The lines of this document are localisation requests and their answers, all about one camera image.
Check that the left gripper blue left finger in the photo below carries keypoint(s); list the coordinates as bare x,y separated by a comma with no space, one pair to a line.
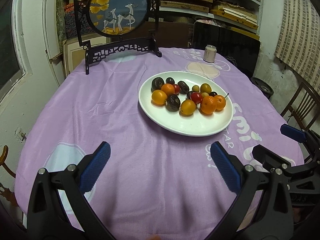
91,166

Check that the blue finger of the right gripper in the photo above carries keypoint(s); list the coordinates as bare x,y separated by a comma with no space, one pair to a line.
293,133
271,161

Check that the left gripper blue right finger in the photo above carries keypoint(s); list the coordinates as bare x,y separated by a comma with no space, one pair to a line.
227,169

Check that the large rough orange tangerine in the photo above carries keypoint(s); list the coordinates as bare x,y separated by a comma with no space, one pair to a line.
208,105

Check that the small orange tangerine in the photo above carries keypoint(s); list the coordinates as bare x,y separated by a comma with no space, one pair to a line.
220,102
168,89

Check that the yellow orange tomato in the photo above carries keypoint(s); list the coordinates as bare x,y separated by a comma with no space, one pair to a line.
187,107
205,88

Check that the red cherry tomato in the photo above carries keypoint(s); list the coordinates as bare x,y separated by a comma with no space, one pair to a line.
196,97
176,89

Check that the tan longan fruit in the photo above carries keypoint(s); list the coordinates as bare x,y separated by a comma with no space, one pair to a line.
204,94
195,89

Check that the small orange kumquat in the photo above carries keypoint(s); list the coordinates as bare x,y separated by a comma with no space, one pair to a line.
159,97

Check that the dark cherry with stem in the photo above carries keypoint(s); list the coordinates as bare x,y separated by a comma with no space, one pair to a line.
213,93
170,80

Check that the wooden chair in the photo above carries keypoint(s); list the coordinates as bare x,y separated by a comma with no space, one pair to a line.
303,106

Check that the white oval plate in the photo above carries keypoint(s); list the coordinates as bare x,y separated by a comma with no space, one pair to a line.
195,125

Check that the purple printed tablecloth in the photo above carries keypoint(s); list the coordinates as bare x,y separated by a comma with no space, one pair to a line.
156,182

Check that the checkered curtain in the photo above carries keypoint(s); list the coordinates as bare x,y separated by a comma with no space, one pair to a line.
298,42

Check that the white drink can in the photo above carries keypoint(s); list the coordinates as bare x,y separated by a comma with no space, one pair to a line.
209,53

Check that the shelf with flat boxes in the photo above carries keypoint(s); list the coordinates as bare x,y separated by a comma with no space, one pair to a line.
207,2

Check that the round deer picture screen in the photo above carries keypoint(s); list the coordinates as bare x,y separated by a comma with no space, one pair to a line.
115,19

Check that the window with white frame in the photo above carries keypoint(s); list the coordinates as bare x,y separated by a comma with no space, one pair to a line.
15,63

